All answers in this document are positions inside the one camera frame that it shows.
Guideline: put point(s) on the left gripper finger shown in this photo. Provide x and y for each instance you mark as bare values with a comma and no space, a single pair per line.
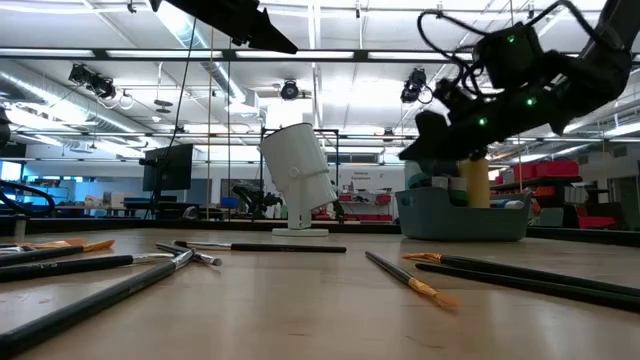
270,42

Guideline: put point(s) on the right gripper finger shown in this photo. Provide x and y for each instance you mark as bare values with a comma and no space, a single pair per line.
440,145

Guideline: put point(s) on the yellow paint bottle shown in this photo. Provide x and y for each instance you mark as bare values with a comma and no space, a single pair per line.
477,185

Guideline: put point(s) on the blue paint bottle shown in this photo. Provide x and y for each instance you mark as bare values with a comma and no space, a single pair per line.
500,203

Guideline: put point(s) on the black paintbrush with white lettering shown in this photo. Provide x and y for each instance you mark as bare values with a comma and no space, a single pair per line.
75,265

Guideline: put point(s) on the background black robot arm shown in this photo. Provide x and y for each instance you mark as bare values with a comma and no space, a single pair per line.
255,197

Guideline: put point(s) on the teal plastic bin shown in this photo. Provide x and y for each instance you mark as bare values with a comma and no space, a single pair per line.
450,220

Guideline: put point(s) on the overhead light bar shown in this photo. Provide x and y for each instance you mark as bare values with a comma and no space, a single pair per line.
360,55

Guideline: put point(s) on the white spot lamp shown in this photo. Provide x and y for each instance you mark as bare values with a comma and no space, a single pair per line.
300,165

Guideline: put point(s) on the small red storage bin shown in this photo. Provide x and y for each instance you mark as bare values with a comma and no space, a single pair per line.
595,221

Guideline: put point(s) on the black computer monitor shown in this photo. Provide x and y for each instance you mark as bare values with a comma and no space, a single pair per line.
170,167

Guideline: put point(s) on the black ceiling camera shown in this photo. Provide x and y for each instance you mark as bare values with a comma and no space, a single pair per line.
92,82
412,86
289,90

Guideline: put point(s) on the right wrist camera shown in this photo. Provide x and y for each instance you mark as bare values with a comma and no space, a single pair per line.
510,57

